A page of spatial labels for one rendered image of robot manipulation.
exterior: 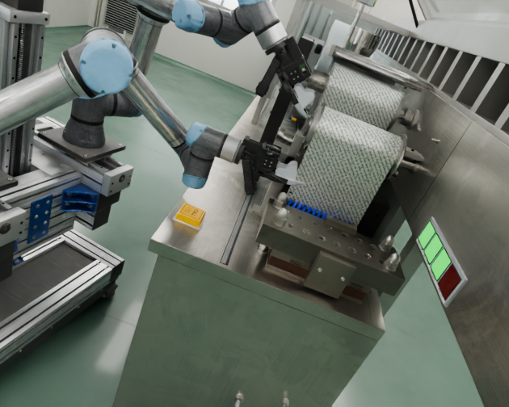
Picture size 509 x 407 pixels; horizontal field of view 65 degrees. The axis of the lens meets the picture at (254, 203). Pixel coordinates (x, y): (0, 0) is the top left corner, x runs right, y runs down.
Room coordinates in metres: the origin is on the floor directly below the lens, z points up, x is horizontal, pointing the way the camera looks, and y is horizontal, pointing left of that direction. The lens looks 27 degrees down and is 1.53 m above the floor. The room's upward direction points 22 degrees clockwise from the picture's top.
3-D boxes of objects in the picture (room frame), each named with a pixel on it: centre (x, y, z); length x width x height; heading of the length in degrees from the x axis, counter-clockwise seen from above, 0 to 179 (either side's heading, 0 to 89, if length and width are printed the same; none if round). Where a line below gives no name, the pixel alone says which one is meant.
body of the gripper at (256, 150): (1.09, 0.04, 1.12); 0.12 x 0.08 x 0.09; 92
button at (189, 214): (0.99, 0.16, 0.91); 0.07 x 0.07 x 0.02; 2
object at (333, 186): (1.10, -0.20, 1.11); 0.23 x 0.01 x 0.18; 92
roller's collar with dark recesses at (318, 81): (1.41, -0.04, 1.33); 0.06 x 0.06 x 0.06; 2
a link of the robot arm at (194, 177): (1.10, 0.21, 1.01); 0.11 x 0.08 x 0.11; 32
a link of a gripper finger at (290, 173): (1.08, -0.07, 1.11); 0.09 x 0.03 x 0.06; 91
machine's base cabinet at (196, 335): (2.10, -0.10, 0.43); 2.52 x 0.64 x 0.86; 2
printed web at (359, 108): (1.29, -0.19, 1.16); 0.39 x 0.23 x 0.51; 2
